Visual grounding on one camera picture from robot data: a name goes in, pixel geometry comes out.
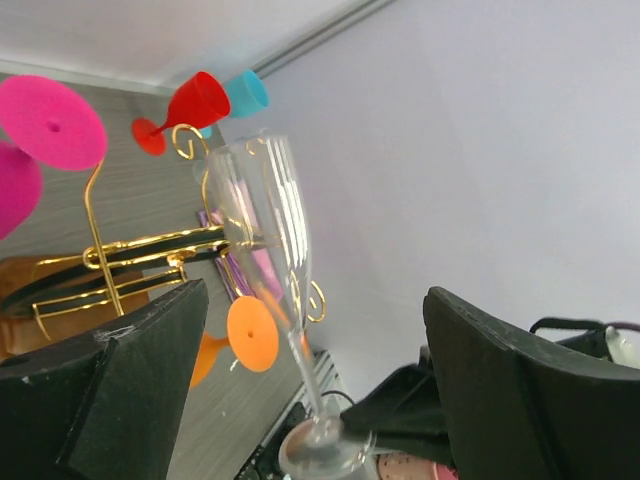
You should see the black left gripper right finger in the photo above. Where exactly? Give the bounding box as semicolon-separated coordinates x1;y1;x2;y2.
423;287;639;479

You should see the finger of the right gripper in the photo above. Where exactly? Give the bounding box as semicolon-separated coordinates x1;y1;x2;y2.
341;364;453;463

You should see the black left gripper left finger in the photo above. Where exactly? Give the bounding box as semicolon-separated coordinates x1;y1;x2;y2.
1;280;209;479

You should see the orange wine glass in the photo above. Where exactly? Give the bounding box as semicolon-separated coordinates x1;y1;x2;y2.
189;296;279;389

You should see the pink wine glass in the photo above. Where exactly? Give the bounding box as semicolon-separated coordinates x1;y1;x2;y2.
1;75;108;237

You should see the red wine glass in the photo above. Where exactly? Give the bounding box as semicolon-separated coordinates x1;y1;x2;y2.
131;71;231;156

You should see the blue wine glass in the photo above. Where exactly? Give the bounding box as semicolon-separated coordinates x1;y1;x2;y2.
196;70;270;118

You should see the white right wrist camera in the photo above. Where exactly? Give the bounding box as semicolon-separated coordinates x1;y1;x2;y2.
605;322;639;369

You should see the gold wire glass rack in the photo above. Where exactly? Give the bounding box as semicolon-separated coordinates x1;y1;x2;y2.
0;123;327;346

